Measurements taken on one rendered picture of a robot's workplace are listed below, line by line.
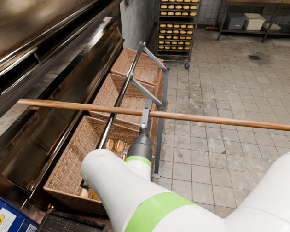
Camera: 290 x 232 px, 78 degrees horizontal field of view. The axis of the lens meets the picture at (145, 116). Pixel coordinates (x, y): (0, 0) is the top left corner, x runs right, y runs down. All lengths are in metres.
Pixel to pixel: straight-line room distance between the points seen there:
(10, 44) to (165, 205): 0.78
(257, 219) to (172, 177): 1.80
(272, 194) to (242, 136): 2.35
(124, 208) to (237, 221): 0.14
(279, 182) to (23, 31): 0.91
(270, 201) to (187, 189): 1.75
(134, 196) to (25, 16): 0.85
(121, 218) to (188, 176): 1.77
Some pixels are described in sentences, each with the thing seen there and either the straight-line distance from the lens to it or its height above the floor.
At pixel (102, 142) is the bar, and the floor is 1.17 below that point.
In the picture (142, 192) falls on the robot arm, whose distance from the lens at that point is 0.28.
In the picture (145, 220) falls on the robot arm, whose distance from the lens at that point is 0.23.
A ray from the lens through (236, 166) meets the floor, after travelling 2.26.
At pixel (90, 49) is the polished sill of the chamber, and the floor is 1.18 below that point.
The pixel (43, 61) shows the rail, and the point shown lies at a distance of 0.79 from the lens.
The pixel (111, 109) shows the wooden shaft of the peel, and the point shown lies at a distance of 0.84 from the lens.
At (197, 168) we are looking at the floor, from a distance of 2.09.
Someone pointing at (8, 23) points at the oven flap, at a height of 1.54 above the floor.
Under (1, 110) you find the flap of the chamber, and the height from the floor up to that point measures 1.41.
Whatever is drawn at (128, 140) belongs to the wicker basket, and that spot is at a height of 0.61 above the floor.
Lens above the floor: 1.76
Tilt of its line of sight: 44 degrees down
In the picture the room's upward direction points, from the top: straight up
